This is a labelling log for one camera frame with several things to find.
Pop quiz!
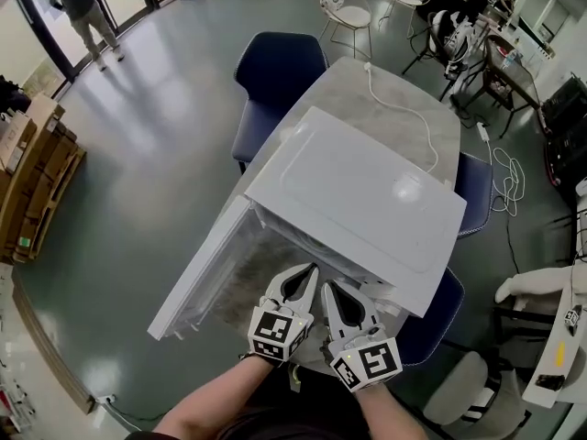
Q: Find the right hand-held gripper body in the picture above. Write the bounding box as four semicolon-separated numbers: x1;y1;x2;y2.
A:
319;322;404;394

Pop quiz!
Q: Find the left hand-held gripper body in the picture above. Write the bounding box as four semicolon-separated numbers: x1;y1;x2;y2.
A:
247;292;315;363

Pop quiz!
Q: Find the white microwave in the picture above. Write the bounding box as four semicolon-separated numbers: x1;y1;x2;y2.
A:
146;104;469;343

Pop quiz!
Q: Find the person's left forearm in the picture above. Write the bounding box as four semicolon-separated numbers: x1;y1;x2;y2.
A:
152;354;277;440

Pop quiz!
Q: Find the person's right forearm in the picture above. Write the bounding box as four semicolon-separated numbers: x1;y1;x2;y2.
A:
354;381;431;440

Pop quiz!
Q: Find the person's light green shoe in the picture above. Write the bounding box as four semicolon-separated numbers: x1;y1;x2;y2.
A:
287;363;305;394

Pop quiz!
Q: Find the dark blue chair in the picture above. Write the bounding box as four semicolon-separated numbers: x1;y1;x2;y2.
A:
230;30;331;176
398;265;466;367
455;150;496;240

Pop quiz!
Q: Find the person's black shirt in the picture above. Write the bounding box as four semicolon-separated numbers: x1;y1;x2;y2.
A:
125;377;369;440

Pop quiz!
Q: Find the black oblong object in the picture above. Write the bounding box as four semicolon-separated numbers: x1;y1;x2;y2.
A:
536;373;566;391

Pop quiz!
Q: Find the white work table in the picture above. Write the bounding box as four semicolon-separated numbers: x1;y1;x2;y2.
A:
522;262;587;405

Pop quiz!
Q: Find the spare hand-held gripper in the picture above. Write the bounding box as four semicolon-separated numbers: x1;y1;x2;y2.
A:
563;304;584;336

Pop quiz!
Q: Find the grey marble dining table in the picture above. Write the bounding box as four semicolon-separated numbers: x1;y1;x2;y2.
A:
238;54;462;376

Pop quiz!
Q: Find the stack of flat cardboard boxes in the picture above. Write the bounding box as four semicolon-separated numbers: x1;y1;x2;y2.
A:
0;91;88;266

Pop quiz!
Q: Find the black equipment case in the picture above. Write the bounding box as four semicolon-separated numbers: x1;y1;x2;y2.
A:
540;75;587;197

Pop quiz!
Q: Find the black glass-top table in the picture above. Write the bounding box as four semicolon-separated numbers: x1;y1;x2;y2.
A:
476;34;543;139

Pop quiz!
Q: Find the black chair with white bag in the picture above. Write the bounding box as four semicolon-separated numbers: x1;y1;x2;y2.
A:
403;9;488;103

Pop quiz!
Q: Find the white power cable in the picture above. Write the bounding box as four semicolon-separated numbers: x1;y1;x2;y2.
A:
363;61;449;183

